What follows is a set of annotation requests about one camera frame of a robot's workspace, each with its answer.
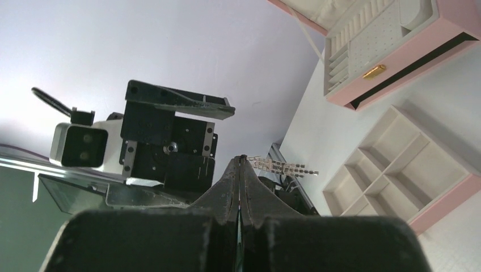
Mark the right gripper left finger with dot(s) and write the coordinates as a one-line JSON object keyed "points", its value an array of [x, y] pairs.
{"points": [[222, 199]]}

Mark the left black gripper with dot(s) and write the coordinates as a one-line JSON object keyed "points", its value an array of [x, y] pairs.
{"points": [[159, 146]]}

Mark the beige six-compartment tray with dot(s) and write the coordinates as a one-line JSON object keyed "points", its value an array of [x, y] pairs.
{"points": [[401, 169]]}

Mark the pink jewelry box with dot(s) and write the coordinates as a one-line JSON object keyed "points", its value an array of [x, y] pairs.
{"points": [[374, 47]]}

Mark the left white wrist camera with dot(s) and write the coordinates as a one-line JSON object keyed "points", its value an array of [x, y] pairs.
{"points": [[97, 147]]}

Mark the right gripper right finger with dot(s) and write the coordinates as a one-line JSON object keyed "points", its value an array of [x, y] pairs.
{"points": [[257, 202]]}

